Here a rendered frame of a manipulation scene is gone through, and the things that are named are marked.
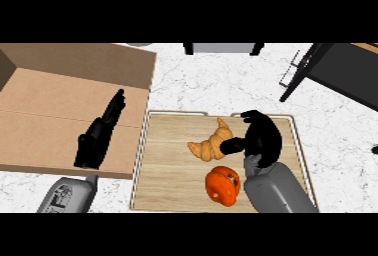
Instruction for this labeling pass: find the grey appliance with black legs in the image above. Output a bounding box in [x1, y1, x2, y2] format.
[182, 43, 266, 57]

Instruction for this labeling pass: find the wooden tray with white rim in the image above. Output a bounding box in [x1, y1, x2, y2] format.
[128, 110, 319, 214]

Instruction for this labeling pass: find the orange bell pepper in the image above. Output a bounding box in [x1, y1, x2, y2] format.
[204, 165, 242, 208]

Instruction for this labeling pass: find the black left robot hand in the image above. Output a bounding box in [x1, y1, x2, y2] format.
[72, 88, 127, 170]

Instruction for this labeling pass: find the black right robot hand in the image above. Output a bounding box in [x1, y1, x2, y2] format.
[218, 109, 285, 169]

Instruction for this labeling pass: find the golden croissant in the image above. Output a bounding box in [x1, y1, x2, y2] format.
[186, 117, 235, 163]

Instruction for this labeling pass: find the brown cardboard box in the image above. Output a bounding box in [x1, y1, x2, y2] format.
[0, 43, 158, 181]

